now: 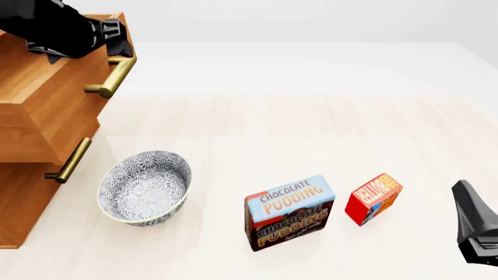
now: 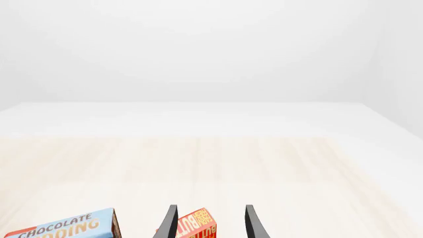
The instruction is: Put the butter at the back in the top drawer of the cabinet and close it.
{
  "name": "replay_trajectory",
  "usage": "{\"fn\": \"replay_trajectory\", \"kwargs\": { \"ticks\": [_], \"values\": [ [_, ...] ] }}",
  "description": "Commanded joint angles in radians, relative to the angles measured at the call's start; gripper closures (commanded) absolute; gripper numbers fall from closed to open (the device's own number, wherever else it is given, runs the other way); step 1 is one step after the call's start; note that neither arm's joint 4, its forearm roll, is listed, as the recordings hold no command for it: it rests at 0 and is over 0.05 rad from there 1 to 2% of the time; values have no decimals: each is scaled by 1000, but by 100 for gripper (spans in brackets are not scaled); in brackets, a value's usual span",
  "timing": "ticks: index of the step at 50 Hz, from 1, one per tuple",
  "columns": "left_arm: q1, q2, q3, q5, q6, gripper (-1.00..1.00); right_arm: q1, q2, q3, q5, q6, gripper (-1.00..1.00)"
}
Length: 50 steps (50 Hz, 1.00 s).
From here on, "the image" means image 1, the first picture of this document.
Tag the wooden drawer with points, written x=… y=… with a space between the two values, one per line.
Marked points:
x=58 y=116

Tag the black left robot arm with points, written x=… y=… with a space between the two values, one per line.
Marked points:
x=46 y=26

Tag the patterned grey white bowl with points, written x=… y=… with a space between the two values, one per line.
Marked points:
x=144 y=189

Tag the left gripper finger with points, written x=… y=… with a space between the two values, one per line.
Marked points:
x=52 y=56
x=120 y=48

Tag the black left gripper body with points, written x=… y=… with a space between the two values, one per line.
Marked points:
x=109 y=29

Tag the chocolate pudding box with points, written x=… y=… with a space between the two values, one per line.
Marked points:
x=290 y=213

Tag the red orange butter box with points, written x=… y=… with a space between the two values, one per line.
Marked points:
x=373 y=199

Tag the wooden cabinet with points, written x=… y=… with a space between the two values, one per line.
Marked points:
x=23 y=204

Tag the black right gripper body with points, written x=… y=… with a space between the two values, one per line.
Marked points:
x=482 y=251

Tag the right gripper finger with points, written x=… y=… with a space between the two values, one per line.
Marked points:
x=474 y=213

